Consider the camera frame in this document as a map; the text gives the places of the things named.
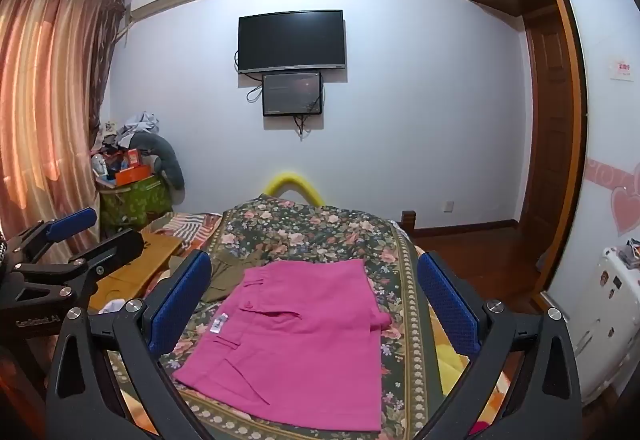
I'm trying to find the brown wooden door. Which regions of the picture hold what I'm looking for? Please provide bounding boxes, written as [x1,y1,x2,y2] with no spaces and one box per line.
[519,4,577,273]

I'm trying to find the pink striped curtain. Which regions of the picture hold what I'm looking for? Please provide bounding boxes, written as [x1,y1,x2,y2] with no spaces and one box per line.
[0,0,127,243]

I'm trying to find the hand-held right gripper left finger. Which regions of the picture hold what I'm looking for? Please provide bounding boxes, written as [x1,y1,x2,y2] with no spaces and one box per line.
[46,250,221,440]

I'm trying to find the pink pants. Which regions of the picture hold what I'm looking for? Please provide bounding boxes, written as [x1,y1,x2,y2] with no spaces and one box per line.
[171,258,394,432]

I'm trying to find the floral green blanket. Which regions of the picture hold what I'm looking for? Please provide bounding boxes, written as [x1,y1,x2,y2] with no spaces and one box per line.
[106,193,452,440]

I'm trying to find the black wall television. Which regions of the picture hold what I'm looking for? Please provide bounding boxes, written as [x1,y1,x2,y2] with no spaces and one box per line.
[237,10,347,75]

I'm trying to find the striped cloth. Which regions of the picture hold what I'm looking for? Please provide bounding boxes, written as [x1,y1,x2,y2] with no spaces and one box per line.
[164,213,222,251]

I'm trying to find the grey plush toy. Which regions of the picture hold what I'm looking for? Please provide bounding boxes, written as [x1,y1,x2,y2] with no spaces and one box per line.
[130,132,186,191]

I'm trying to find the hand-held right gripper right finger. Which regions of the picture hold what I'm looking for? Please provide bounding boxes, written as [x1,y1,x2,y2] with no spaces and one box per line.
[415,251,584,440]

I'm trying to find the small black wall monitor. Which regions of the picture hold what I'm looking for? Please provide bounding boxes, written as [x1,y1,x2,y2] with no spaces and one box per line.
[261,70,323,117]

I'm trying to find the olive green garment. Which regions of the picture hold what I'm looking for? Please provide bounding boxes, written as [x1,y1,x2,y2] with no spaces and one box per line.
[169,247,274,304]

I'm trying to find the white stickered heater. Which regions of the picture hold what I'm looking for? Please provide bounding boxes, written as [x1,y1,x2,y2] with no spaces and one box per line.
[564,244,640,408]

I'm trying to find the white wardrobe sliding door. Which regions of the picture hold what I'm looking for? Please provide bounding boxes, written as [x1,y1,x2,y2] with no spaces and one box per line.
[541,0,640,323]

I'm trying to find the green patterned bag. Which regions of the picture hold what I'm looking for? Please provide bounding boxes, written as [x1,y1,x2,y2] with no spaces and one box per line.
[98,175,174,237]

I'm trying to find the pile of clothes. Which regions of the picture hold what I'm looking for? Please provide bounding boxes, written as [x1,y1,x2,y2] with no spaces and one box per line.
[99,110,161,151]

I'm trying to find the yellow foam tube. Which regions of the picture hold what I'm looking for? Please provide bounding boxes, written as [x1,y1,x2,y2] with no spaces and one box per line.
[263,172,327,209]

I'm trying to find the orange box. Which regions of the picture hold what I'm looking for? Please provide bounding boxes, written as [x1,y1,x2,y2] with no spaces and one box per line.
[113,163,152,187]

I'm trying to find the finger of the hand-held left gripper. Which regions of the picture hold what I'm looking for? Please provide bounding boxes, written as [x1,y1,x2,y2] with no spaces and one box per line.
[19,228,146,311]
[4,207,99,267]

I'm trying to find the orange fleece blanket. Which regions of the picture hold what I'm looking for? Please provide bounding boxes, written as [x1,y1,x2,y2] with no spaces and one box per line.
[433,319,472,398]

